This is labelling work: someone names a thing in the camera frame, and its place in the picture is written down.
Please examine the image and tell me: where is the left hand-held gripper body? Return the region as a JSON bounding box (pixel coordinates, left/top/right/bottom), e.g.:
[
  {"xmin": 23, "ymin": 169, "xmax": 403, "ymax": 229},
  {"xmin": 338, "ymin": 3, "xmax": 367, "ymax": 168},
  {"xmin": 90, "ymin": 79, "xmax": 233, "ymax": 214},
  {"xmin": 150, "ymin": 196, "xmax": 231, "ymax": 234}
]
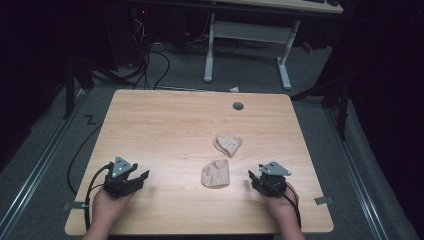
[{"xmin": 102, "ymin": 155, "xmax": 142, "ymax": 200}]

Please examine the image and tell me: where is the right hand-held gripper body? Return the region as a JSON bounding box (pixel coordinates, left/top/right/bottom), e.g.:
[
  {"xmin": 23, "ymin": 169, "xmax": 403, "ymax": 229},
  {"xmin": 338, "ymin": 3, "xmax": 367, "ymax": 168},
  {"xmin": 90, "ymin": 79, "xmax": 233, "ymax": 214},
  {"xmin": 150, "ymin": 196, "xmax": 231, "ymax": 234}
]
[{"xmin": 252, "ymin": 160, "xmax": 292, "ymax": 198}]

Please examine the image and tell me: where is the person's left hand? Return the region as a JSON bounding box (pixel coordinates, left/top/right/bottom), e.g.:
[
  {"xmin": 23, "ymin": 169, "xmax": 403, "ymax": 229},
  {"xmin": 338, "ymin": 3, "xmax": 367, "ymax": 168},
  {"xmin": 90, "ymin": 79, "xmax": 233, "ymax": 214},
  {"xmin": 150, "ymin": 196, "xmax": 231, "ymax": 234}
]
[{"xmin": 91, "ymin": 189, "xmax": 135, "ymax": 232}]

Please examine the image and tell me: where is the person's right hand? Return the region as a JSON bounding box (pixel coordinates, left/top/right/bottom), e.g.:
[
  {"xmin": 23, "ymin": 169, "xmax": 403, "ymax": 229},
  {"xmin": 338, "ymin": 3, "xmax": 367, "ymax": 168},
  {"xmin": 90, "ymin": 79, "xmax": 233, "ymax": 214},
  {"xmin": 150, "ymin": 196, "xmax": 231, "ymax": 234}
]
[{"xmin": 261, "ymin": 190, "xmax": 300, "ymax": 229}]

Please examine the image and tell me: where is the beige crumpled cloth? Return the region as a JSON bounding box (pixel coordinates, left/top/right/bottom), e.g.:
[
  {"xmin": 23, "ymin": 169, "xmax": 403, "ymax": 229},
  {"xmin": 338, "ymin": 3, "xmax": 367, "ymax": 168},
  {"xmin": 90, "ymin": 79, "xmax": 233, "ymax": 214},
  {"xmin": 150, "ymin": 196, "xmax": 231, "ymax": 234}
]
[
  {"xmin": 200, "ymin": 158, "xmax": 231, "ymax": 190},
  {"xmin": 213, "ymin": 133, "xmax": 243, "ymax": 158}
]

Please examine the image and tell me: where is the grey tape piece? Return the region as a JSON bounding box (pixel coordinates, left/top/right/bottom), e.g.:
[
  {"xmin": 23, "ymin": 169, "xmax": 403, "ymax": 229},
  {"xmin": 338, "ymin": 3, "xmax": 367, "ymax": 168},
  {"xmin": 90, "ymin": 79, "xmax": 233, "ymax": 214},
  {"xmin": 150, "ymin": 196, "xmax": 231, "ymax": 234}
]
[
  {"xmin": 62, "ymin": 201, "xmax": 88, "ymax": 211},
  {"xmin": 313, "ymin": 195, "xmax": 334, "ymax": 206}
]

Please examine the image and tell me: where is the black metal stand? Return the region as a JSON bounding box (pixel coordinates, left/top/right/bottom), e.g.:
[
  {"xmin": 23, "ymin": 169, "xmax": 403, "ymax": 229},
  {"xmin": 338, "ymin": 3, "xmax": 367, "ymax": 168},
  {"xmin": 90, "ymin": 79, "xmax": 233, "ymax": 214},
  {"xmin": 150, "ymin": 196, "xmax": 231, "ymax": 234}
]
[
  {"xmin": 62, "ymin": 56, "xmax": 95, "ymax": 120},
  {"xmin": 289, "ymin": 76, "xmax": 352, "ymax": 142}
]

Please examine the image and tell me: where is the light wooden desk top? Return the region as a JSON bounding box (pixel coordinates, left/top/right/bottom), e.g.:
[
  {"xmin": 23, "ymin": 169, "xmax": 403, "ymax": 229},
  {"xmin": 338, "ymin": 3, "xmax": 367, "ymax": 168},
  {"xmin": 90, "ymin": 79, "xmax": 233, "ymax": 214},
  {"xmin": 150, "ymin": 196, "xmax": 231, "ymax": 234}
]
[{"xmin": 209, "ymin": 0, "xmax": 345, "ymax": 15}]

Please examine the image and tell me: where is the right hand-held gripper black cable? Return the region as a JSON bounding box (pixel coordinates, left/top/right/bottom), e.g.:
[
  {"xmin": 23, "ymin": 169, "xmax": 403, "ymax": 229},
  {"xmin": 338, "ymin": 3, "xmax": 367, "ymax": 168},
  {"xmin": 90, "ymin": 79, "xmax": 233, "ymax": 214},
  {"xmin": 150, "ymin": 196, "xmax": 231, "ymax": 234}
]
[{"xmin": 264, "ymin": 181, "xmax": 303, "ymax": 230}]

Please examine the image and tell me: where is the hand-held gripper black cable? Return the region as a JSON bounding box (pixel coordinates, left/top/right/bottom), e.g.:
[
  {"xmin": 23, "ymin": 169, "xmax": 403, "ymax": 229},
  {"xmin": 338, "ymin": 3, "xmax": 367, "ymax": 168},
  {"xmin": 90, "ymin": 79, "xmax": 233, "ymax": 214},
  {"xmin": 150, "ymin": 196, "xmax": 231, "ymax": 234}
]
[
  {"xmin": 84, "ymin": 162, "xmax": 115, "ymax": 232},
  {"xmin": 264, "ymin": 181, "xmax": 303, "ymax": 230}
]

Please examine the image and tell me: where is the left hand-held gripper black cable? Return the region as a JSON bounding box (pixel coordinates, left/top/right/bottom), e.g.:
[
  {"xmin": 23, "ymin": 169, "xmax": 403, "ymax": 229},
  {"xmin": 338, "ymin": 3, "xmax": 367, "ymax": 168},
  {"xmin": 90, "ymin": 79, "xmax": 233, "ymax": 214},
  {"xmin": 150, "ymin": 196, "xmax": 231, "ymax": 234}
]
[{"xmin": 84, "ymin": 162, "xmax": 115, "ymax": 232}]

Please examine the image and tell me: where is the black floor cable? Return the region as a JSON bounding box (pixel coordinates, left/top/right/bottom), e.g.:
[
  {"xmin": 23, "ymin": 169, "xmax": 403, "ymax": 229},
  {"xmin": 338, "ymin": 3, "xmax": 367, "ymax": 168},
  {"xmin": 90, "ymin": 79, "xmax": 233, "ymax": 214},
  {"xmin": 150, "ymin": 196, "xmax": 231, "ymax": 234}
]
[{"xmin": 66, "ymin": 122, "xmax": 104, "ymax": 197}]

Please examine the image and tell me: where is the metal floor rail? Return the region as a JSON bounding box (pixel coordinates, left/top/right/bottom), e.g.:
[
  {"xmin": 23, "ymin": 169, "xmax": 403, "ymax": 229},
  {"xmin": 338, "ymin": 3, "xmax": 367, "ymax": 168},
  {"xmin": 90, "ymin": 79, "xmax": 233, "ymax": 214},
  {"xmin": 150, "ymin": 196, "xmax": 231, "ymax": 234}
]
[
  {"xmin": 324, "ymin": 106, "xmax": 390, "ymax": 240},
  {"xmin": 0, "ymin": 89, "xmax": 91, "ymax": 236}
]

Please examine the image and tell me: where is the bundle of black cables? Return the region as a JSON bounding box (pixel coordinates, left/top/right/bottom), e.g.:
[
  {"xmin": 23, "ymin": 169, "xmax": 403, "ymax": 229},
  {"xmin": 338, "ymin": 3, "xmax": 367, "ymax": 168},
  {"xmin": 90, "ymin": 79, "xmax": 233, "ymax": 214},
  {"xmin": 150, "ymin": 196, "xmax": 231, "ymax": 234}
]
[{"xmin": 93, "ymin": 13, "xmax": 214, "ymax": 91}]

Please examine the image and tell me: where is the white metal desk frame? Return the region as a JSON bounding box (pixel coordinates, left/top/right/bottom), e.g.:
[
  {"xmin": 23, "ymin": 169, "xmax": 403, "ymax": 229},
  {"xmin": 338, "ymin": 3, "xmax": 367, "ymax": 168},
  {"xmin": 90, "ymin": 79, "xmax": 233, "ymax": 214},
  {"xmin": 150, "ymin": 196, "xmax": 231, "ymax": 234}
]
[{"xmin": 203, "ymin": 12, "xmax": 302, "ymax": 91}]

